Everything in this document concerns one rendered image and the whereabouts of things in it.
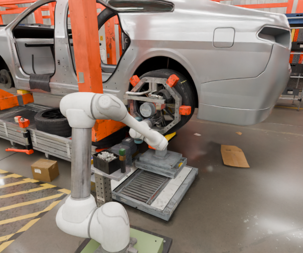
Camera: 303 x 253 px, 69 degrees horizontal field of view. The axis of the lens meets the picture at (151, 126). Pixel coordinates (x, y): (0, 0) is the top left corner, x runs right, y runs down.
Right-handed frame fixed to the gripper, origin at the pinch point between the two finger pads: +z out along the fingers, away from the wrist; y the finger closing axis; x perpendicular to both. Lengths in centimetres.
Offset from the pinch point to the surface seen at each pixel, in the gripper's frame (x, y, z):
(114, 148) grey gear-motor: -43, -51, 0
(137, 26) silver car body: 74, -43, 36
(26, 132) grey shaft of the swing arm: -47, -183, -11
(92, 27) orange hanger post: 72, -60, -8
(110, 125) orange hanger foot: -21, -60, 7
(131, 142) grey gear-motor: -41, -43, 19
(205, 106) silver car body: 5.2, 29.9, 35.6
